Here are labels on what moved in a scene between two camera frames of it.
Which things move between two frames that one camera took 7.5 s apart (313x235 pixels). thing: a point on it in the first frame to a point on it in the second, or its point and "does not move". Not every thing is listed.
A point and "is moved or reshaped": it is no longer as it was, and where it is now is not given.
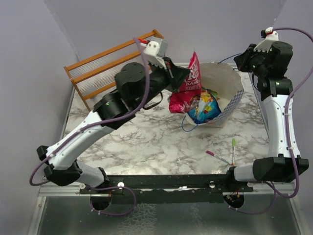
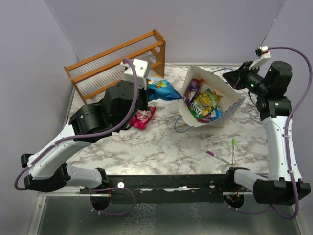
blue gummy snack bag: [208, 108] is moved or reshaped
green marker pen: [234, 151] does not move
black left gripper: [179, 74] to [145, 92]
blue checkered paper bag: [223, 78] is moved or reshaped
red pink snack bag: [180, 101] to [142, 118]
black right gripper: [242, 60] to [236, 78]
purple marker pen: [218, 157] does not move
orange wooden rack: [98, 72] does not move
